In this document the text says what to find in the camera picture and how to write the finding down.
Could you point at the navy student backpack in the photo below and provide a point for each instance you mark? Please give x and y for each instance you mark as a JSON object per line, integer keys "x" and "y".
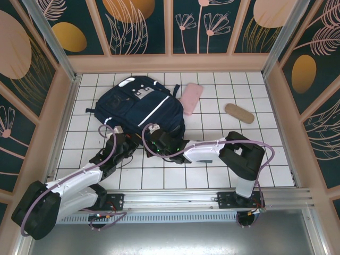
{"x": 138, "y": 106}

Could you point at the pink pencil case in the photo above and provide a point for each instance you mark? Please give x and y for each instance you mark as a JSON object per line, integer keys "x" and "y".
{"x": 191, "y": 98}

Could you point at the beige fabric pencil case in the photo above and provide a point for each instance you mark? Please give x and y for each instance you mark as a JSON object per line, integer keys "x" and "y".
{"x": 239, "y": 113}

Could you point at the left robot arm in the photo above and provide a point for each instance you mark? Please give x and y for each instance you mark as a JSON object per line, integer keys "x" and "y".
{"x": 74, "y": 180}

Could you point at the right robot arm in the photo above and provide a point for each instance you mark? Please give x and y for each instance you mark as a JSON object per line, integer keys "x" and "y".
{"x": 241, "y": 156}

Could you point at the small circuit board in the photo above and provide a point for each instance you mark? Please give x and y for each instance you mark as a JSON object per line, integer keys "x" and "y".
{"x": 101, "y": 215}

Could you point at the grey metal sheet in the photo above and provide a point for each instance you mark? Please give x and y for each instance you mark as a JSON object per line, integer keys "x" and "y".
{"x": 172, "y": 239}

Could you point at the circle and gold lines panel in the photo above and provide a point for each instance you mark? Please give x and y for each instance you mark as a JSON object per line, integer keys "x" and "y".
{"x": 260, "y": 26}

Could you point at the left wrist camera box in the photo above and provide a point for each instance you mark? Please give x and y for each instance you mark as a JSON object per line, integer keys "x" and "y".
{"x": 118, "y": 139}

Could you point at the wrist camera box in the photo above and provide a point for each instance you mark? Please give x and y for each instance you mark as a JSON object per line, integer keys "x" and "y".
{"x": 118, "y": 139}
{"x": 163, "y": 139}

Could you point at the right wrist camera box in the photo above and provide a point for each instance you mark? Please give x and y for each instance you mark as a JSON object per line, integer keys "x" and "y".
{"x": 163, "y": 139}

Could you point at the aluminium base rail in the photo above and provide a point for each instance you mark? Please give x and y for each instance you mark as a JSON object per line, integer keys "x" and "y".
{"x": 172, "y": 197}

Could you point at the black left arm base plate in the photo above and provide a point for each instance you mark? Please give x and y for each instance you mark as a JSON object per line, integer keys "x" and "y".
{"x": 114, "y": 202}

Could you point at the aluminium side rail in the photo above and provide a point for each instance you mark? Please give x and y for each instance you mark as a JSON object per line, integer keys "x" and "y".
{"x": 62, "y": 132}
{"x": 282, "y": 132}

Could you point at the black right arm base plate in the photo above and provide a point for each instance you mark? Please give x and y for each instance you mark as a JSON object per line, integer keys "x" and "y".
{"x": 225, "y": 202}

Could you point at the flower outline wall panel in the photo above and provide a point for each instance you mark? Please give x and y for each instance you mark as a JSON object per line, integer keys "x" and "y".
{"x": 13, "y": 143}

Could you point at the leaf outline wall panel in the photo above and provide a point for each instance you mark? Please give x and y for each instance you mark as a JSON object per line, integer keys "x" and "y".
{"x": 132, "y": 26}

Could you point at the aluminium corner post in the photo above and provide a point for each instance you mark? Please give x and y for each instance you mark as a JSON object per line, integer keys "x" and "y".
{"x": 285, "y": 34}
{"x": 53, "y": 45}

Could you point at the yellow oval wall panel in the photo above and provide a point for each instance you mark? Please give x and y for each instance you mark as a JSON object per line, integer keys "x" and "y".
{"x": 74, "y": 26}

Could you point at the two flowers wall panel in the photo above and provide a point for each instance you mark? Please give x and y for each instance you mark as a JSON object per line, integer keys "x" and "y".
{"x": 202, "y": 26}

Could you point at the large circle wall panel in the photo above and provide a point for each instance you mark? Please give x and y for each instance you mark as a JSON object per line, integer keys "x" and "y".
{"x": 24, "y": 58}

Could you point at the leaf sprig wall panel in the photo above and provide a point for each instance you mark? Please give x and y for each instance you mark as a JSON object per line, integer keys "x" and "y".
{"x": 324, "y": 138}

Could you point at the feather and oval wall panel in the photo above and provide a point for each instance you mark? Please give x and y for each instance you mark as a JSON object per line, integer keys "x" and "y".
{"x": 313, "y": 53}

